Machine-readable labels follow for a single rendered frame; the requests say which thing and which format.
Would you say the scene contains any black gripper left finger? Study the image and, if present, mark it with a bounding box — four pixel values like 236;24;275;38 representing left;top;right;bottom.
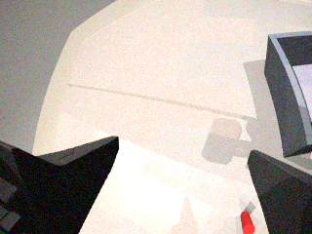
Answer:
0;136;120;234

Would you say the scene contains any red peg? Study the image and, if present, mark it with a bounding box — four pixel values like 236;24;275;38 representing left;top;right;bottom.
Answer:
241;211;254;234

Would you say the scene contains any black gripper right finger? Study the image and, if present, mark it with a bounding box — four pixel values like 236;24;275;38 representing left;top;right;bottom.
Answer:
247;149;312;234

